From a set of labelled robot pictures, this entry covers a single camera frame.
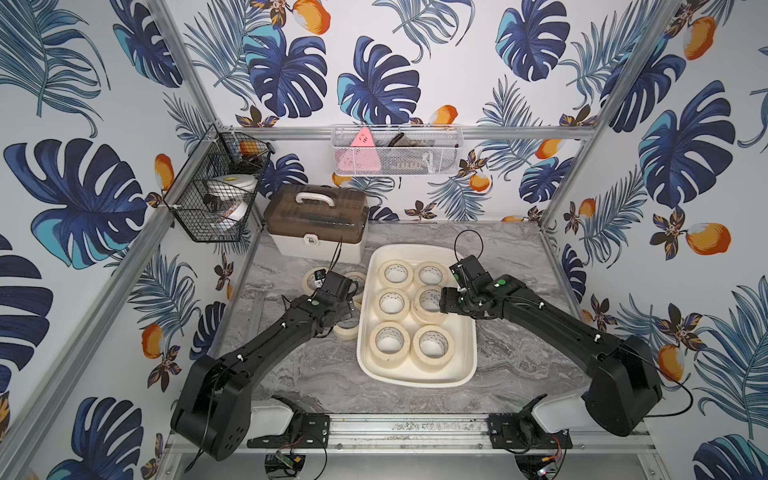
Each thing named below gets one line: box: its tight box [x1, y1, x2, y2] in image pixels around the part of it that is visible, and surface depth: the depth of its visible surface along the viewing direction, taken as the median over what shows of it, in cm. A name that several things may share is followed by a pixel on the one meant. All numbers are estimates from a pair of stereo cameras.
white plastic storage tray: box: [356, 244, 478, 388], surface depth 89 cm
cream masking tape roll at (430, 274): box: [414, 261, 448, 287], surface depth 105 cm
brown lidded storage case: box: [264, 183, 369, 264], surface depth 100 cm
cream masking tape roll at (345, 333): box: [332, 324, 359, 340], surface depth 91 cm
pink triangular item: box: [338, 127, 382, 174], surface depth 92 cm
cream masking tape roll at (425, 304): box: [411, 285, 448, 325], surface depth 92 cm
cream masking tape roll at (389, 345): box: [369, 321, 411, 370], surface depth 85 cm
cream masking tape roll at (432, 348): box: [410, 325, 455, 373], surface depth 85 cm
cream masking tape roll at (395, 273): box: [378, 259, 414, 288], surface depth 105 cm
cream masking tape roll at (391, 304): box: [373, 288, 410, 321], surface depth 97 cm
